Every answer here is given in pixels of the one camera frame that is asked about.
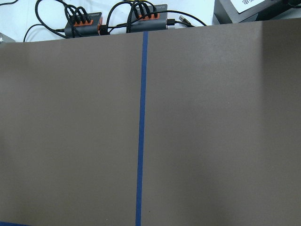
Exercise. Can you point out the right orange black USB hub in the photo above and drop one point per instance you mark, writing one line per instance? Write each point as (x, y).
(152, 23)

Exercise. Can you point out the orange black usb hub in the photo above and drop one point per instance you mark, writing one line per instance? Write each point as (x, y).
(85, 29)
(152, 23)

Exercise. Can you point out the left orange black USB hub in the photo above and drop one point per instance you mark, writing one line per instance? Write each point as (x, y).
(85, 29)

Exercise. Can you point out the black box with label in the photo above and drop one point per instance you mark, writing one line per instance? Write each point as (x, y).
(240, 11)

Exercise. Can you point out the brown paper table mat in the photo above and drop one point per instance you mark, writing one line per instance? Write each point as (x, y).
(188, 127)

